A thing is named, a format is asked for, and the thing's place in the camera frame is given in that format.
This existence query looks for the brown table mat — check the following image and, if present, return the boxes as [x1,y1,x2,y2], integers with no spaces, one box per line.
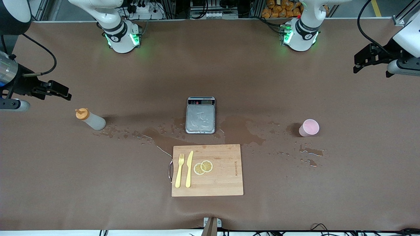
[0,18,420,231]

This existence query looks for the long white socket strip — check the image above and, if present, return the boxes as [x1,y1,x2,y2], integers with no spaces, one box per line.
[190,11,239,19]

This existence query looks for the silver digital kitchen scale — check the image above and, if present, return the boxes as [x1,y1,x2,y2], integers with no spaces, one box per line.
[185,96,216,134]

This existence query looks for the yellow plastic knife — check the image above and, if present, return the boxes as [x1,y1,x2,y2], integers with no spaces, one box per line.
[185,150,194,188]

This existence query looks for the yellow plastic fork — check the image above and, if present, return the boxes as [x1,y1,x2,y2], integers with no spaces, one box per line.
[175,153,185,188]

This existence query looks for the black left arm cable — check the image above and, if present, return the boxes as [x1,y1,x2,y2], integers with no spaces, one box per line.
[357,0,394,56]

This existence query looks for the wooden cutting board metal handle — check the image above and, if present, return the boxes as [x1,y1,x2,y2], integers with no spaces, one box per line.
[168,144,244,197]

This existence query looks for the pink plastic cup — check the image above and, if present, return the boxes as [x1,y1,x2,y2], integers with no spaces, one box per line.
[299,119,320,137]

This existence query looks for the translucent squeeze bottle orange cap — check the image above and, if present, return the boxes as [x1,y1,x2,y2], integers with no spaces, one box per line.
[75,108,106,131]

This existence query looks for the white power strip black plugs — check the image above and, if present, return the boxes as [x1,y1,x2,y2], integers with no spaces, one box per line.
[126,2,165,20]

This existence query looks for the black floor cable bundle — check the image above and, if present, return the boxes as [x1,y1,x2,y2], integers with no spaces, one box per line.
[310,224,420,236]

